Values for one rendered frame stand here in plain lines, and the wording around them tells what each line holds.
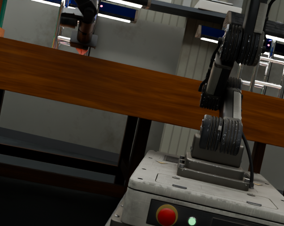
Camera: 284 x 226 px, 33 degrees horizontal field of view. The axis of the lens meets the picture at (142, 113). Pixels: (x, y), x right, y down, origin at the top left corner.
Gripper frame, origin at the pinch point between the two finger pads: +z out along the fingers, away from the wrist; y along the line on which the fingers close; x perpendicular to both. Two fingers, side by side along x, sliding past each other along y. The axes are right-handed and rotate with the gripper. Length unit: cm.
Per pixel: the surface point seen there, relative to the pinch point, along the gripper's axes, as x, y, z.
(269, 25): -33, -79, -9
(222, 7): -158, -94, 83
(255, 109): 16, -70, -8
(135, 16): -68, -23, 33
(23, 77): 20.8, 18.5, -3.8
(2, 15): -85, 54, 70
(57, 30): -27.9, 13.4, 17.3
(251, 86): -24, -83, 21
